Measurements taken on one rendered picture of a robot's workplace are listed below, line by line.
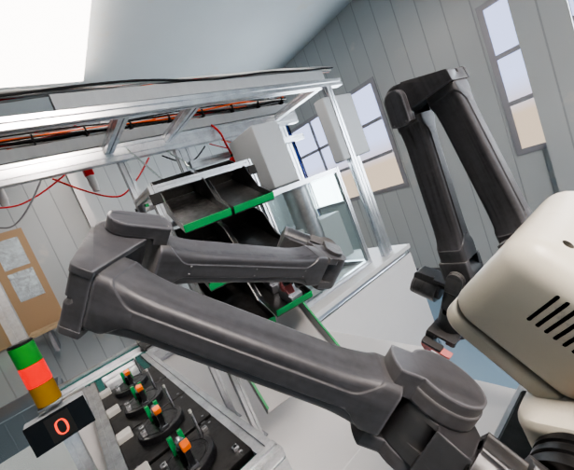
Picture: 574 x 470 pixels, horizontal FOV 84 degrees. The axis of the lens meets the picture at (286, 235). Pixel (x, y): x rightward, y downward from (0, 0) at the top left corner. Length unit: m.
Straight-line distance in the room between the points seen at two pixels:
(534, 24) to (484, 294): 2.95
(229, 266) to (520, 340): 0.35
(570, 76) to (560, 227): 2.81
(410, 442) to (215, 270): 0.30
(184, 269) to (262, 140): 1.55
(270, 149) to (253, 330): 1.66
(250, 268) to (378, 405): 0.25
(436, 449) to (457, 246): 0.45
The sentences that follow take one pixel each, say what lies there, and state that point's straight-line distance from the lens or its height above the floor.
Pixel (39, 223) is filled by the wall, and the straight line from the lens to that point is 4.27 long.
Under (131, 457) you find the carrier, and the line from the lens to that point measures 1.20.
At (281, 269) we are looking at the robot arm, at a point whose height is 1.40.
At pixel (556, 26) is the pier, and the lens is 3.23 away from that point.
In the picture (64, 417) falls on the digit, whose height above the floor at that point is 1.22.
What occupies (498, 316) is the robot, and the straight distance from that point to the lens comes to 0.40.
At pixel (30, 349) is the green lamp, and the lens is 0.96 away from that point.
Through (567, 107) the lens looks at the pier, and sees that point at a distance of 3.22.
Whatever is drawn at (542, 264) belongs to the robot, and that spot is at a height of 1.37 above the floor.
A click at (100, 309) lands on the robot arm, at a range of 0.34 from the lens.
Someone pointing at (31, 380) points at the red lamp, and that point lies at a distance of 0.97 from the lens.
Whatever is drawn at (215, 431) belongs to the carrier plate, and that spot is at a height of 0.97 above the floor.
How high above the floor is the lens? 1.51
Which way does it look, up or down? 7 degrees down
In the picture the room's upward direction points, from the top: 21 degrees counter-clockwise
